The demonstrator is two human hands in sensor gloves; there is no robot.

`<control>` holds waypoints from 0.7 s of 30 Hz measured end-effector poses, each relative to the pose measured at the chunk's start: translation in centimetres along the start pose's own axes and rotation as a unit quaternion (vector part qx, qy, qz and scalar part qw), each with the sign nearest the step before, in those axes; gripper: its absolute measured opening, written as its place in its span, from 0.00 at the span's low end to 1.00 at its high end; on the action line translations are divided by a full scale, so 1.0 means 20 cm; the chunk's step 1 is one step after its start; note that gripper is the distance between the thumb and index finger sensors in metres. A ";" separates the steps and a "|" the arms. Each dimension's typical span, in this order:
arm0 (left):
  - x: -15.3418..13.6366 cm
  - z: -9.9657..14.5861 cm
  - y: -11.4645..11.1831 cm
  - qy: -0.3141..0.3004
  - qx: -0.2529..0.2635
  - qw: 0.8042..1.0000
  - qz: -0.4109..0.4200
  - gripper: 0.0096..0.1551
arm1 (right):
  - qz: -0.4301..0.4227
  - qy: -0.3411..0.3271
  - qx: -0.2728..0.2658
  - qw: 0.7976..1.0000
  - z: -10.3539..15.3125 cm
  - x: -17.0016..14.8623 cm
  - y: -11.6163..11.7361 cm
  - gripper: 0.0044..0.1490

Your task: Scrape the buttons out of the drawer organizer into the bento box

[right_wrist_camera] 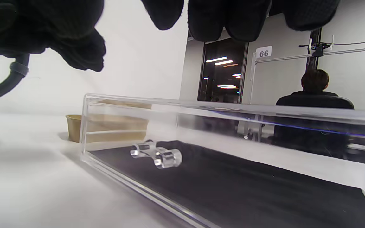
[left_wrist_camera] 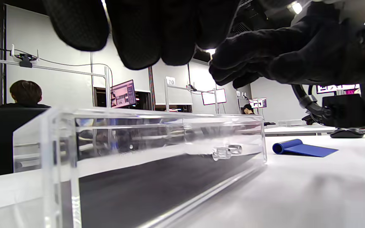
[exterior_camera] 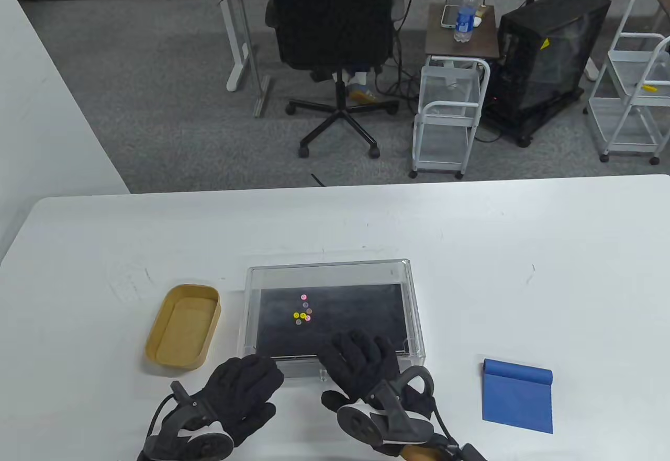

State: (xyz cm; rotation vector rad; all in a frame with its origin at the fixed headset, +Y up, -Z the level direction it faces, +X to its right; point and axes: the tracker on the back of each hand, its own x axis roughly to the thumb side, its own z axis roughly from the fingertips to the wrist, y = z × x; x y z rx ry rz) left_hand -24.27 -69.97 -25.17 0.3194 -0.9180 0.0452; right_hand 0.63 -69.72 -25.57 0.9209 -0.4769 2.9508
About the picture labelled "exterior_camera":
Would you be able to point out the person's left hand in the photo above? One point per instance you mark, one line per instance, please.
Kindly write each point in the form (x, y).
(235, 385)

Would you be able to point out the person's right hand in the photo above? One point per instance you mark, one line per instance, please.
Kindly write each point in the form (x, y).
(366, 367)

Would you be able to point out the person's right middle finger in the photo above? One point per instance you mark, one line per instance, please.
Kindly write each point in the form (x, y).
(352, 353)

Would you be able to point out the person's right thumb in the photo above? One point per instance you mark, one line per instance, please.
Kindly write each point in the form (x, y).
(334, 401)

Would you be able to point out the person's right little finger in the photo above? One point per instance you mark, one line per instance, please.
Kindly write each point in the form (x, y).
(392, 355)

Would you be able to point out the person's left thumb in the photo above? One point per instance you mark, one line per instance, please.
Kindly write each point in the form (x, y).
(259, 419)

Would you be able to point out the black mat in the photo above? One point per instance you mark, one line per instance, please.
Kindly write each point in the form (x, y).
(356, 314)

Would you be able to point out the black white wrist tracker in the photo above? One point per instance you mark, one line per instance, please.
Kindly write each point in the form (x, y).
(193, 432)
(384, 419)

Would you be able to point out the cluster of small coloured beads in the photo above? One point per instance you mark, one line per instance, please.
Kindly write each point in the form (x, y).
(303, 316)

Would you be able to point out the clear plastic box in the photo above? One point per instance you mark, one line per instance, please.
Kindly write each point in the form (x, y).
(335, 272)

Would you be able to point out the brown paper tray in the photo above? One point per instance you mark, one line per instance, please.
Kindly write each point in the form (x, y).
(183, 333)

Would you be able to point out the blue folded cloth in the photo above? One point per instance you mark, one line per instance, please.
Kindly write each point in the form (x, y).
(518, 401)

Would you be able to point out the small black stick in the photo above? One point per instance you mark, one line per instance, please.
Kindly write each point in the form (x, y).
(317, 180)

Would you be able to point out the white cart with brown top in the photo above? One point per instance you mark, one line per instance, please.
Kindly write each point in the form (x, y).
(455, 89)

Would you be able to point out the black computer tower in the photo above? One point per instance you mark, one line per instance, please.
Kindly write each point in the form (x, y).
(549, 58)

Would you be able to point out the black office chair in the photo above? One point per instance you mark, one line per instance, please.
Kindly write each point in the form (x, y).
(335, 16)

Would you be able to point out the smartphone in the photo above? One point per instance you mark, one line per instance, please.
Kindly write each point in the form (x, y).
(450, 16)

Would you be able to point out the white desk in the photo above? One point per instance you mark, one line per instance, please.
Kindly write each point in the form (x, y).
(238, 26)

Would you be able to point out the clear water bottle blue label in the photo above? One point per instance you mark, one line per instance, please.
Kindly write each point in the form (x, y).
(465, 16)

